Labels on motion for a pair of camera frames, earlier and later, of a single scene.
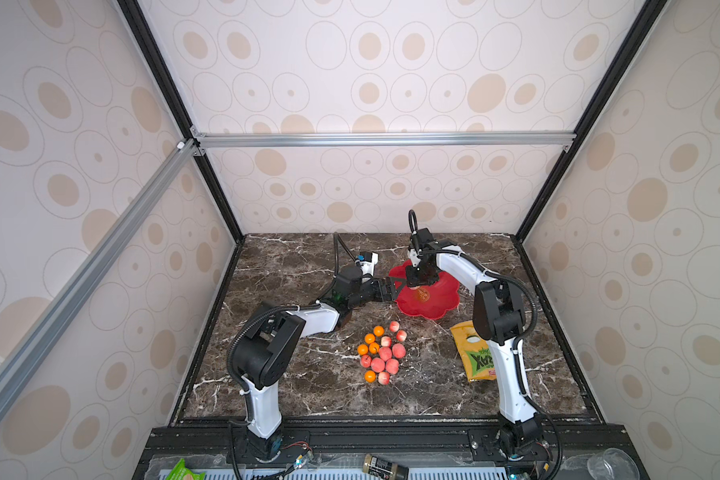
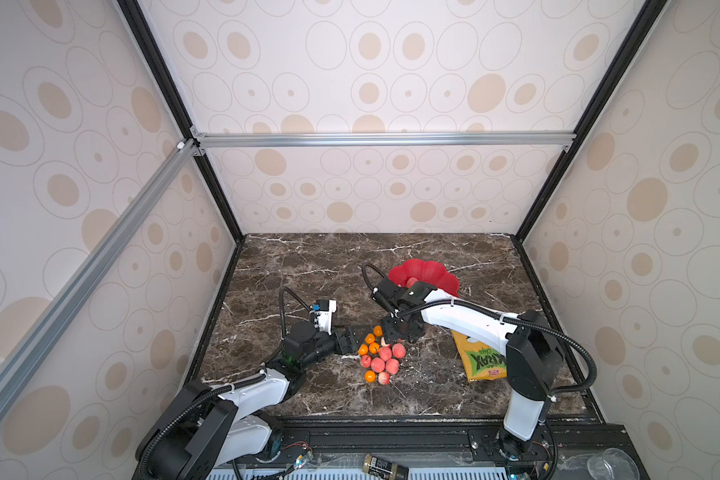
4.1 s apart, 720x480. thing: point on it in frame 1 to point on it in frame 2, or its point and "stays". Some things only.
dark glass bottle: [383, 468] stays
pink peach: [399, 351] stays
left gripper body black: [371, 292] to [337, 347]
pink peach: [391, 366] stays
